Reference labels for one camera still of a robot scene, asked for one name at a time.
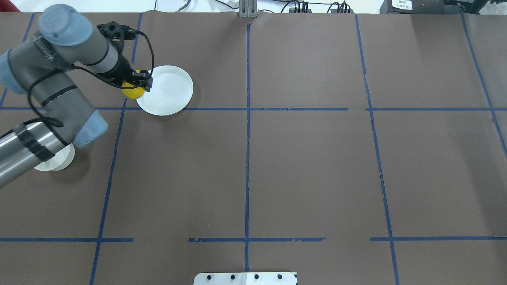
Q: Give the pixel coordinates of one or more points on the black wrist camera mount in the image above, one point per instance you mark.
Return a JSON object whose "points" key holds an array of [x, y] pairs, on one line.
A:
{"points": [[117, 34]]}

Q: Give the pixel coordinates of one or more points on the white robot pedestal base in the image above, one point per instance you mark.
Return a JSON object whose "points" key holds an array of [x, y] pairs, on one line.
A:
{"points": [[246, 278]]}

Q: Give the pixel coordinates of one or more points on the aluminium frame post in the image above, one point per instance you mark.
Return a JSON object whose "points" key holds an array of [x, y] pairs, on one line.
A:
{"points": [[247, 9]]}

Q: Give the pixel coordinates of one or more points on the white bowl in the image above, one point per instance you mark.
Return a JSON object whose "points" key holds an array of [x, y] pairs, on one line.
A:
{"points": [[60, 161]]}

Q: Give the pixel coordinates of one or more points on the yellow lemon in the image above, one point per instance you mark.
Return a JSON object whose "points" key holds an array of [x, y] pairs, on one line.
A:
{"points": [[129, 90]]}

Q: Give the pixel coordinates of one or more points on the black box device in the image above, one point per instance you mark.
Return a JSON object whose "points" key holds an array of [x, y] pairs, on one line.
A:
{"points": [[430, 7]]}

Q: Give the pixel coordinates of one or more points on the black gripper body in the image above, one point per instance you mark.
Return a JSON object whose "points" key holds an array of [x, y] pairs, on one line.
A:
{"points": [[123, 69]]}

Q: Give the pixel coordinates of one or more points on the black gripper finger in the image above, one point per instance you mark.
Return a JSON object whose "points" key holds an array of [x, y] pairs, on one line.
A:
{"points": [[143, 79]]}

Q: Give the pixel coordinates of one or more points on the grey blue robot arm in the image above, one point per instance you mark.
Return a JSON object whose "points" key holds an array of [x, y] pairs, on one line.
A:
{"points": [[65, 40]]}

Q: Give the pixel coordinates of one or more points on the white round plate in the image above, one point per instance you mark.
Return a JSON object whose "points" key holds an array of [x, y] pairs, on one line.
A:
{"points": [[171, 91]]}

